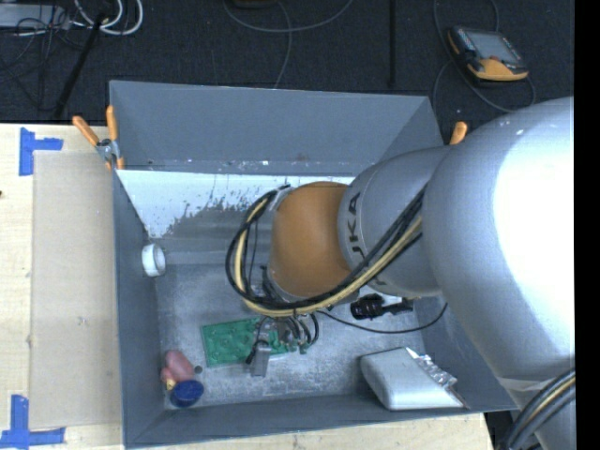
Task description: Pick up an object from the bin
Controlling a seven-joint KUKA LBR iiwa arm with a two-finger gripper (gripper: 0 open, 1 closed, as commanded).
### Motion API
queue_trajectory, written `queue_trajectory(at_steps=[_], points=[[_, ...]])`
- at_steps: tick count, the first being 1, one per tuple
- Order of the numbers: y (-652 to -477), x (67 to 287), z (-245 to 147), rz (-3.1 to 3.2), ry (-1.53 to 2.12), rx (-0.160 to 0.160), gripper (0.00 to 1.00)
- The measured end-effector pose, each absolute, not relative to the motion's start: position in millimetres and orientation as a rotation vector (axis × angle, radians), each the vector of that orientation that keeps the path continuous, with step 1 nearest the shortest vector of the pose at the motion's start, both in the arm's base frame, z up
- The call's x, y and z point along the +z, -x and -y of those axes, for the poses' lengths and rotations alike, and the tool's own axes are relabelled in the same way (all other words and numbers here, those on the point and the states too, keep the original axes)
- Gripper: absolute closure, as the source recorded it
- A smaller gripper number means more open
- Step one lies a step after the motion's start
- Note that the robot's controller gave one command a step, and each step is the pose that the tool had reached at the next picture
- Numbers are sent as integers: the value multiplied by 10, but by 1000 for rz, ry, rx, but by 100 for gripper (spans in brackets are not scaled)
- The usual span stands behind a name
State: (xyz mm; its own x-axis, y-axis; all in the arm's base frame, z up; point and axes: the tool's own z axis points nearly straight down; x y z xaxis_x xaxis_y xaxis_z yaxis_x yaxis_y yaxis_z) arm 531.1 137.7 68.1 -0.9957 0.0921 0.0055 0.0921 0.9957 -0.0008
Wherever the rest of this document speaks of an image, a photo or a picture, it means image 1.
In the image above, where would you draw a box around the green circuit board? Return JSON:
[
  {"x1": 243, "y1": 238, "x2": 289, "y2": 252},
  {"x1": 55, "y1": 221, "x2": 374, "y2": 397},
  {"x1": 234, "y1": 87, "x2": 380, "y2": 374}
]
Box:
[{"x1": 200, "y1": 316, "x2": 294, "y2": 369}]

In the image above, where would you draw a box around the blue round cap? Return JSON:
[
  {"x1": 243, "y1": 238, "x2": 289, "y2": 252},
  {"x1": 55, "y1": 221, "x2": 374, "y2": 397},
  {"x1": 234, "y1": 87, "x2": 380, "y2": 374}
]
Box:
[{"x1": 165, "y1": 378, "x2": 205, "y2": 410}]

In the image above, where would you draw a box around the white packet with silver foil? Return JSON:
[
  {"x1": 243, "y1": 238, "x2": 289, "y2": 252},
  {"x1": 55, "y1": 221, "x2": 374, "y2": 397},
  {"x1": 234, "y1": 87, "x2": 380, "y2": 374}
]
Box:
[{"x1": 359, "y1": 346, "x2": 471, "y2": 413}]

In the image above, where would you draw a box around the white tape roll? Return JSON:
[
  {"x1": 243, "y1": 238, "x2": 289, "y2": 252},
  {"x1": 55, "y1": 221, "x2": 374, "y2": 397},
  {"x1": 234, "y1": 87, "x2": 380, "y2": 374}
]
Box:
[{"x1": 141, "y1": 243, "x2": 167, "y2": 278}]

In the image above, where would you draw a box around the pale flat board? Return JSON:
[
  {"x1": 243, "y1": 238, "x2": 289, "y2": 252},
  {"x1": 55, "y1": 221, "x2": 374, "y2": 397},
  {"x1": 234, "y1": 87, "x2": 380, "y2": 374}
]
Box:
[{"x1": 27, "y1": 150, "x2": 124, "y2": 431}]

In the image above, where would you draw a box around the grey metal bin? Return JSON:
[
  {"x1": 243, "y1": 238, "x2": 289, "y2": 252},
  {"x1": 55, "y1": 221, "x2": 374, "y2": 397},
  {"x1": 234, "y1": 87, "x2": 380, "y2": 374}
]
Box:
[{"x1": 108, "y1": 80, "x2": 522, "y2": 450}]

